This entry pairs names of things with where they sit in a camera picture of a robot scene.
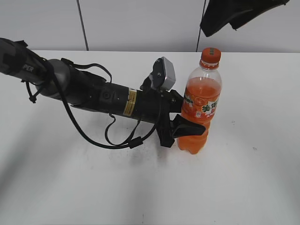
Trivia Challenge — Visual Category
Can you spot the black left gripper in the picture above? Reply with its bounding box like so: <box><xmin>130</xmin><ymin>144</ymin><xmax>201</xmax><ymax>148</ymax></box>
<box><xmin>135</xmin><ymin>89</ymin><xmax>206</xmax><ymax>148</ymax></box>

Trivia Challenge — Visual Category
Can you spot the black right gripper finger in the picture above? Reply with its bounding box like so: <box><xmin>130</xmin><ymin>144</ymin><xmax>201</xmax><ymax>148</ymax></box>
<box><xmin>229</xmin><ymin>0</ymin><xmax>289</xmax><ymax>30</ymax></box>
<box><xmin>200</xmin><ymin>0</ymin><xmax>263</xmax><ymax>38</ymax></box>

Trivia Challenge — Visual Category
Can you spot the orange bottle cap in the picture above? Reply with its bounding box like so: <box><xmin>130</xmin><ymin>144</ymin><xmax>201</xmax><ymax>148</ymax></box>
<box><xmin>200</xmin><ymin>47</ymin><xmax>221</xmax><ymax>69</ymax></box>

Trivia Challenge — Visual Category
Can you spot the orange soda plastic bottle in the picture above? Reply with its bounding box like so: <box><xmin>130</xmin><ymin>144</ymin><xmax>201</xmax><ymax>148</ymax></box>
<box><xmin>177</xmin><ymin>61</ymin><xmax>222</xmax><ymax>154</ymax></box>

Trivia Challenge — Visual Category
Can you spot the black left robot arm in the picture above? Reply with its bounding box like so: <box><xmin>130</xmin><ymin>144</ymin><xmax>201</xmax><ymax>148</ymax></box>
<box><xmin>0</xmin><ymin>38</ymin><xmax>206</xmax><ymax>147</ymax></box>

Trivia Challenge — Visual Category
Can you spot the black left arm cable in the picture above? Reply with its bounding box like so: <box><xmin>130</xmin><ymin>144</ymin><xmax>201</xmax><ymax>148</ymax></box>
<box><xmin>25</xmin><ymin>58</ymin><xmax>162</xmax><ymax>150</ymax></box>

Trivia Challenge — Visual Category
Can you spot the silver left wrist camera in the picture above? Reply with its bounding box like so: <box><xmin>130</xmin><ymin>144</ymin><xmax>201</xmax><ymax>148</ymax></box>
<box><xmin>150</xmin><ymin>57</ymin><xmax>176</xmax><ymax>91</ymax></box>

